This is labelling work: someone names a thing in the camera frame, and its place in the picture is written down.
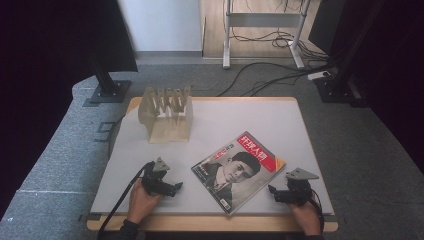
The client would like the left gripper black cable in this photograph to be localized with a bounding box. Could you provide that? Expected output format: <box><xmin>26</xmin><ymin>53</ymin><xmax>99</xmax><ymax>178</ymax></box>
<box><xmin>96</xmin><ymin>161</ymin><xmax>155</xmax><ymax>240</ymax></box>

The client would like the white table mat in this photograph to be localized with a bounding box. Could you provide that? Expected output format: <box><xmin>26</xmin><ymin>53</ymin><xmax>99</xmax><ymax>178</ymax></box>
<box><xmin>90</xmin><ymin>99</ymin><xmax>335</xmax><ymax>216</ymax></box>

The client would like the white power strip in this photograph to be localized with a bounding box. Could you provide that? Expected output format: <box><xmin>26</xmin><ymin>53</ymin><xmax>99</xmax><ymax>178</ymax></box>
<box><xmin>306</xmin><ymin>70</ymin><xmax>332</xmax><ymax>82</ymax></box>

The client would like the white metal desk frame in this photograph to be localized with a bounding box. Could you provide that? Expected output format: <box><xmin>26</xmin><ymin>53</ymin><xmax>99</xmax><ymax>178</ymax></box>
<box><xmin>222</xmin><ymin>0</ymin><xmax>313</xmax><ymax>70</ymax></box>

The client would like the person's left hand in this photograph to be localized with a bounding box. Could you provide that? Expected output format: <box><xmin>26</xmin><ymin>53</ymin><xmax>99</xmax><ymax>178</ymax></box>
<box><xmin>126</xmin><ymin>179</ymin><xmax>165</xmax><ymax>226</ymax></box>

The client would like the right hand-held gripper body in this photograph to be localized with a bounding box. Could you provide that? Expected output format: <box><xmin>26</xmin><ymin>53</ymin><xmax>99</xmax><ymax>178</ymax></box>
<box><xmin>282</xmin><ymin>167</ymin><xmax>320</xmax><ymax>206</ymax></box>

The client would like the black curtain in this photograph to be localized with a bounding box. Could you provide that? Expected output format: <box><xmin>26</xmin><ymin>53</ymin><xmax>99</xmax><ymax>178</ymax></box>
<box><xmin>0</xmin><ymin>0</ymin><xmax>139</xmax><ymax>214</ymax></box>
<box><xmin>328</xmin><ymin>0</ymin><xmax>424</xmax><ymax>164</ymax></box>

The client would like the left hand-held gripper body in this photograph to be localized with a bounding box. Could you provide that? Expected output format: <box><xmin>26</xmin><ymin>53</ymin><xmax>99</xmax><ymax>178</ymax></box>
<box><xmin>140</xmin><ymin>156</ymin><xmax>171</xmax><ymax>197</ymax></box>

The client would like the wooden file rack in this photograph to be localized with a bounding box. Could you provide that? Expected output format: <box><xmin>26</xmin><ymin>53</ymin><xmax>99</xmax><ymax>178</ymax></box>
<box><xmin>137</xmin><ymin>85</ymin><xmax>195</xmax><ymax>145</ymax></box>

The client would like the coil of black cables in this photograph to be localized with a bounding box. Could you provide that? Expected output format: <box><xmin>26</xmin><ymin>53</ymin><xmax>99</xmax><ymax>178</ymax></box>
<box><xmin>229</xmin><ymin>28</ymin><xmax>329</xmax><ymax>63</ymax></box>

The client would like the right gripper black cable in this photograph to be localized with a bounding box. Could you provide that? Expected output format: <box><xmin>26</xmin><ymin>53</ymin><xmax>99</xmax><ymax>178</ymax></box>
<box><xmin>309</xmin><ymin>188</ymin><xmax>326</xmax><ymax>234</ymax></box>

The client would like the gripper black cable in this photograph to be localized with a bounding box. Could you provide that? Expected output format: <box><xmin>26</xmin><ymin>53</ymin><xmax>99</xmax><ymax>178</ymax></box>
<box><xmin>309</xmin><ymin>188</ymin><xmax>326</xmax><ymax>234</ymax></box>
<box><xmin>96</xmin><ymin>161</ymin><xmax>155</xmax><ymax>240</ymax></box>

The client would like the person's right hand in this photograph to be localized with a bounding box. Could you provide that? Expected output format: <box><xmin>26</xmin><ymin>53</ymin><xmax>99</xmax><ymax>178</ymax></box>
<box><xmin>287</xmin><ymin>199</ymin><xmax>323</xmax><ymax>237</ymax></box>

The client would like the black floor cable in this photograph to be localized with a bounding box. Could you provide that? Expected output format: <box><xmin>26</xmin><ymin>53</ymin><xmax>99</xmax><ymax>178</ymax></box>
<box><xmin>240</xmin><ymin>68</ymin><xmax>338</xmax><ymax>98</ymax></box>
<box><xmin>217</xmin><ymin>61</ymin><xmax>334</xmax><ymax>98</ymax></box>

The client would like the dark flat panel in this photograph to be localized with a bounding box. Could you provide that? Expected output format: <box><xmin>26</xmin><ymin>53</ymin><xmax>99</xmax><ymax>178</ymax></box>
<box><xmin>307</xmin><ymin>0</ymin><xmax>349</xmax><ymax>57</ymax></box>

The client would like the magazine with portrait cover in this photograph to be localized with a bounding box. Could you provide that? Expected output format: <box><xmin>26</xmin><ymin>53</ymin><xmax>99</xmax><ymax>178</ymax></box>
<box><xmin>190</xmin><ymin>130</ymin><xmax>287</xmax><ymax>216</ymax></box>

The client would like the black metal stand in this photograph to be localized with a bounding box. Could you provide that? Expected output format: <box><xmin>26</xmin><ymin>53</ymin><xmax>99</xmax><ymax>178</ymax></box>
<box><xmin>87</xmin><ymin>56</ymin><xmax>132</xmax><ymax>104</ymax></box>
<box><xmin>313</xmin><ymin>0</ymin><xmax>388</xmax><ymax>104</ymax></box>

